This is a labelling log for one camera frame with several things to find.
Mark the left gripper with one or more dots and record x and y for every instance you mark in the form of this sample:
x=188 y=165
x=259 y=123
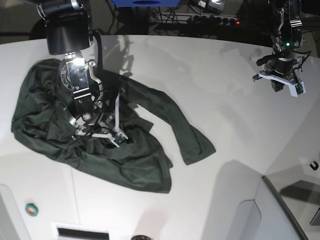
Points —
x=281 y=69

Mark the black round dotted object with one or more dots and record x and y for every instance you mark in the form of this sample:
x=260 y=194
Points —
x=140 y=237

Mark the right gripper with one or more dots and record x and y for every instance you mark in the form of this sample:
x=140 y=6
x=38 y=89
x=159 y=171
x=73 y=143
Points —
x=95 y=114

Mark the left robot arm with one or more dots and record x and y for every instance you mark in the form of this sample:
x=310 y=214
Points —
x=287 y=35

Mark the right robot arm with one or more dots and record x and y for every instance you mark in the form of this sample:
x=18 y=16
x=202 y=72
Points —
x=69 y=31

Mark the green red tape roll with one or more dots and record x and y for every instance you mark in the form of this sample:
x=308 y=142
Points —
x=31 y=209

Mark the white tray with black slot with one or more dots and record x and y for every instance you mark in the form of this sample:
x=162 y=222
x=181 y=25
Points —
x=70 y=231

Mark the blue plastic bin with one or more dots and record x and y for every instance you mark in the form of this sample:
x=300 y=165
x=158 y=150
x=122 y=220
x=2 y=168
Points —
x=145 y=3

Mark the black U-shaped clip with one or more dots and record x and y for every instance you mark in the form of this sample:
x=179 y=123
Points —
x=314 y=165

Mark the white power strip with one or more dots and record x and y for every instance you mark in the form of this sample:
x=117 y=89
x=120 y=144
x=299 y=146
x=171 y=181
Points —
x=188 y=18

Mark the dark green t-shirt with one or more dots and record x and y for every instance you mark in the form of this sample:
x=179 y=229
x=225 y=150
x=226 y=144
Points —
x=139 y=163

